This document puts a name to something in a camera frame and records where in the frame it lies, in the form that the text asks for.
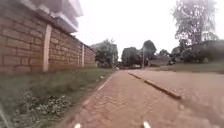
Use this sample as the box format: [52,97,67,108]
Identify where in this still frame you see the thin pole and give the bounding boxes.
[141,48,146,69]

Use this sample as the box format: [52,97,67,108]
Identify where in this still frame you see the dark round tree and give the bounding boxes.
[120,46,143,68]

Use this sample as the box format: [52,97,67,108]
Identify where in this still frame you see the dark tall tree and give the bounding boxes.
[141,39,158,63]

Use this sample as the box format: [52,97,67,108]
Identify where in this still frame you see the grass verge with weeds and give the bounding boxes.
[0,66,116,128]

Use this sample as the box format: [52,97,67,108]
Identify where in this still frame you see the grass strip beyond road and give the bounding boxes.
[146,59,224,74]

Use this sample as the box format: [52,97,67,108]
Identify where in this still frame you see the multi-storey brick building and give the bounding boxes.
[19,0,84,34]

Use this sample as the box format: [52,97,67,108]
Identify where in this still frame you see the pale kerb edge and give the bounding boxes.
[79,71,116,108]

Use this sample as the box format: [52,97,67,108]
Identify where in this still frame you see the red brick boundary wall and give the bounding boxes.
[0,0,97,75]

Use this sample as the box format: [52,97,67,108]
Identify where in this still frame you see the tall leafy tree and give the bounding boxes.
[171,0,221,46]

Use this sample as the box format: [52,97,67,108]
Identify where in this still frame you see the dark hedge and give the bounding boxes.
[168,39,224,64]

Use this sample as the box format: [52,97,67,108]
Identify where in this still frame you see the reddish brick road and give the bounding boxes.
[128,68,224,124]

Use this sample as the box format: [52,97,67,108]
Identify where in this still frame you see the red brick path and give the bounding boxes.
[54,69,224,128]

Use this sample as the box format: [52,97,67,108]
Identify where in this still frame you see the dark kerb strip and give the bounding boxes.
[127,70,184,100]

